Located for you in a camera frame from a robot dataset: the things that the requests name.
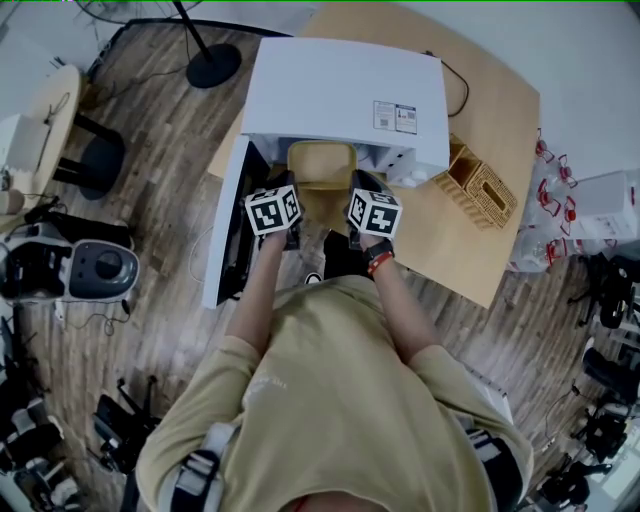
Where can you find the person's left shoe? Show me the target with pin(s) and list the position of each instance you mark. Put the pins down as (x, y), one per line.
(313, 279)

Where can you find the white box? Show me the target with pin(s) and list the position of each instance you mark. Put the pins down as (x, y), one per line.
(22, 145)

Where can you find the yellow plastic tray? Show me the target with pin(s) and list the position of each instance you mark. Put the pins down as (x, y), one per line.
(322, 165)

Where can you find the white metal frame stool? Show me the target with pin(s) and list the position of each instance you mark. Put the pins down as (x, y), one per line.
(495, 395)

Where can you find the black folded chair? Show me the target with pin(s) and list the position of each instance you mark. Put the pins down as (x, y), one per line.
(122, 425)

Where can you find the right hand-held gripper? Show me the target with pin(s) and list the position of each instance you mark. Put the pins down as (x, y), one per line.
(375, 215)

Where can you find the wicker desk organizer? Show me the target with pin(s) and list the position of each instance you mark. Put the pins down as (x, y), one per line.
(480, 190)

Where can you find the person's tan shirt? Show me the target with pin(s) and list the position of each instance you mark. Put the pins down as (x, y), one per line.
(340, 390)

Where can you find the black tripod rig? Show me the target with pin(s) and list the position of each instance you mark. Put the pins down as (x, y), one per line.
(602, 432)

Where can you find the person's right forearm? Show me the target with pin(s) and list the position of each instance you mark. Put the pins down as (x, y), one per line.
(400, 310)

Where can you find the red wristband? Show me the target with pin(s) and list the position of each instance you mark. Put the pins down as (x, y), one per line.
(381, 261)

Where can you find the gray oval device black dial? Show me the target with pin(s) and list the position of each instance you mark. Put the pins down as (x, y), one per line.
(102, 270)

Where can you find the round wooden side table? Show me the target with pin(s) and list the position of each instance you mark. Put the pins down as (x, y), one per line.
(60, 110)

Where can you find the white microwave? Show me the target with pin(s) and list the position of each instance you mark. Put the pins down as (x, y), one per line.
(340, 85)

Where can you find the person's black trousers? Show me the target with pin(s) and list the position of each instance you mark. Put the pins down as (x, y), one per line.
(345, 257)

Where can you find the black standing fan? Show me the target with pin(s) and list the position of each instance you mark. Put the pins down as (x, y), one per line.
(212, 62)

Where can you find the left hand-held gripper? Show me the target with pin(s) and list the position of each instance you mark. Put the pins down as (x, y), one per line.
(272, 212)

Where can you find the black office chair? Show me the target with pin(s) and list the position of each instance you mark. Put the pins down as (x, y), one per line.
(617, 295)

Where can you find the black wristwatch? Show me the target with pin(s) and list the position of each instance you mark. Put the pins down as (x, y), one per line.
(377, 250)

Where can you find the person's left forearm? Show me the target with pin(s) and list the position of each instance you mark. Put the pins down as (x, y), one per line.
(255, 295)

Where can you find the group of clear water jugs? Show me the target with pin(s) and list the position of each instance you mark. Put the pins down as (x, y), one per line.
(545, 240)

